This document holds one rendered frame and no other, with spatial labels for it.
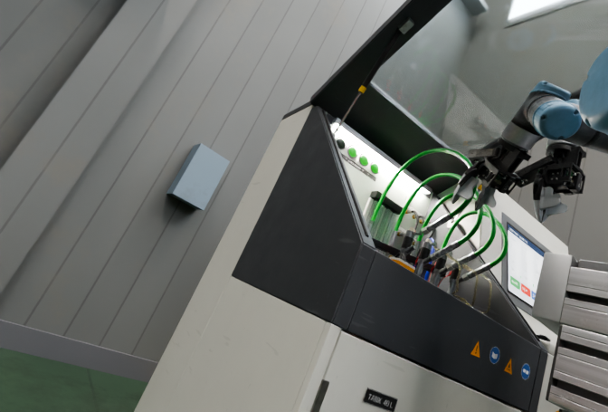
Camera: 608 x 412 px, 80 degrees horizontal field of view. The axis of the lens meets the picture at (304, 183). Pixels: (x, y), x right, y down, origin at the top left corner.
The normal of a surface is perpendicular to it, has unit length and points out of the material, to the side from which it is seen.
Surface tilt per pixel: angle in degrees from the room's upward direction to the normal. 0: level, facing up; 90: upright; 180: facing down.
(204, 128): 90
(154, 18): 90
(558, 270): 90
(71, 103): 90
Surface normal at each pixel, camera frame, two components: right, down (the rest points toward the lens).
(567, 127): -0.32, 0.36
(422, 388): 0.49, -0.07
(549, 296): -0.71, -0.49
